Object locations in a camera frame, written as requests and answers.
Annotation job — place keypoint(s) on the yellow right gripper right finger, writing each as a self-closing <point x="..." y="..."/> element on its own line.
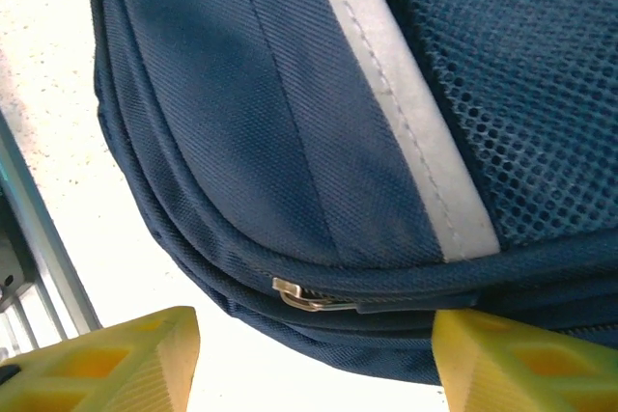
<point x="531" y="373"/>

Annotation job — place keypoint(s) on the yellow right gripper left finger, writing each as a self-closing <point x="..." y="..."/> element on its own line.
<point x="120" y="364"/>

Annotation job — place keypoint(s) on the navy blue backpack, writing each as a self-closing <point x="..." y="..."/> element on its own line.
<point x="289" y="118"/>

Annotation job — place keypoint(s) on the silver metal zipper pull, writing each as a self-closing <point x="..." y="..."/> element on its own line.
<point x="289" y="291"/>

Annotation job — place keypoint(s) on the wide aluminium rail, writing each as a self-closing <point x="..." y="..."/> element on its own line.
<point x="43" y="257"/>

